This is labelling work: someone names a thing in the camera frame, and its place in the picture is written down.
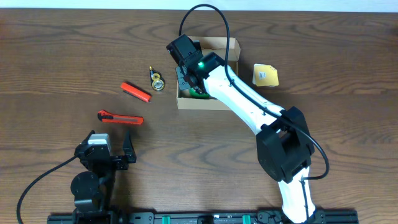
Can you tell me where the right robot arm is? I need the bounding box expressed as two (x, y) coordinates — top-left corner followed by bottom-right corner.
(171, 50), (316, 223)

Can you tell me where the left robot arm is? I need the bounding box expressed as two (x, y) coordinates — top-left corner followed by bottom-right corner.
(70, 131), (137, 224)

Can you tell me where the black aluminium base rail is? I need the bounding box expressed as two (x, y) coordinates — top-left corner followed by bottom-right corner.
(47, 210), (359, 224)

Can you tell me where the yellow sticky note pad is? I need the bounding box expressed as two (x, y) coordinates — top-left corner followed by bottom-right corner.
(252, 63), (279, 87)

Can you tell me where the open cardboard box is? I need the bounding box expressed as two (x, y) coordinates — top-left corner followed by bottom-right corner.
(176, 36), (241, 111)

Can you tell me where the yellow black correction tape dispenser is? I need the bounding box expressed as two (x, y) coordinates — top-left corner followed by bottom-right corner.
(149, 66), (165, 91)

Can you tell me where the green tape roll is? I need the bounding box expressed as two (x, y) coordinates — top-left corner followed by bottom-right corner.
(188, 88), (210, 99)

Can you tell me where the red utility knife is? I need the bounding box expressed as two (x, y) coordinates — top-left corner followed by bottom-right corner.
(97, 110), (144, 125)

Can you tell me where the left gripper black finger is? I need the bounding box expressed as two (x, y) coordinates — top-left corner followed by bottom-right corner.
(123, 131), (137, 163)
(81, 130), (95, 144)

